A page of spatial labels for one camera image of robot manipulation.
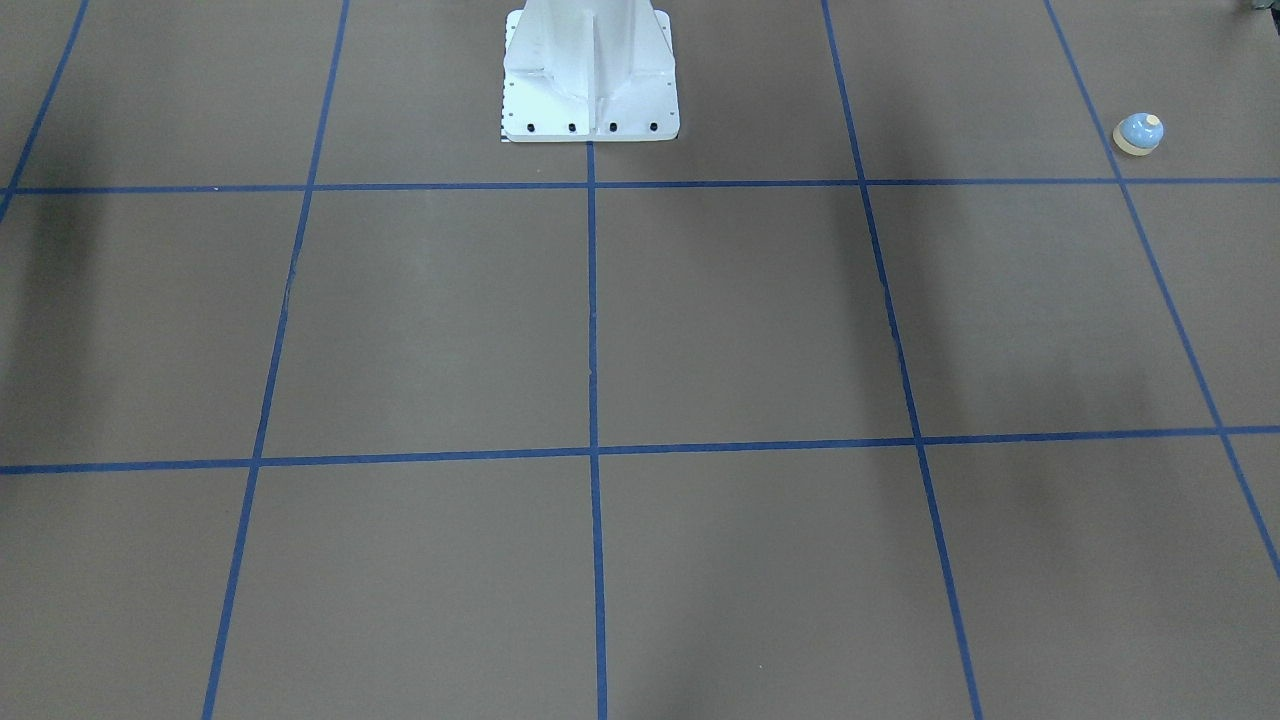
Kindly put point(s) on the blue call bell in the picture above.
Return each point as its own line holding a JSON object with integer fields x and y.
{"x": 1139, "y": 134}

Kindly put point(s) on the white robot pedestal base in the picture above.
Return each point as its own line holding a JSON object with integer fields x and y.
{"x": 589, "y": 71}

